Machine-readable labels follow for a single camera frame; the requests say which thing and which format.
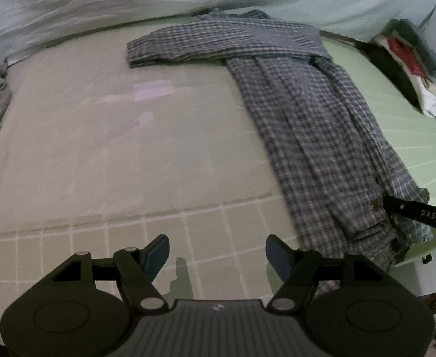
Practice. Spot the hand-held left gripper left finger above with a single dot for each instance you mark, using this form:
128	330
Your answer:
157	256

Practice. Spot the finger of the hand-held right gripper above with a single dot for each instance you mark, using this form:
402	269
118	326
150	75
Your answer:
422	214

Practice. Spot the red patterned folded garment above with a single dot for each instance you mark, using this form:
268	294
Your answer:
407	57

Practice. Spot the black folded garment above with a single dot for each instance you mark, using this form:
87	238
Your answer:
388	67

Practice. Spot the blue grey folded garment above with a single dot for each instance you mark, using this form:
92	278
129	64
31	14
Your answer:
429	52

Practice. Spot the pile of folded clothes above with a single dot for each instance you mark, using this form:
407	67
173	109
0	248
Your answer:
431	104

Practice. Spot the blue white plaid shirt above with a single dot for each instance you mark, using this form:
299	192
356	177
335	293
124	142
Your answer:
314	137

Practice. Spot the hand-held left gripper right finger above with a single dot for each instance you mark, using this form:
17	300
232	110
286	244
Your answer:
279	258

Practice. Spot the large pale purple patch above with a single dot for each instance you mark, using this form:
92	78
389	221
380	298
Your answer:
153	91

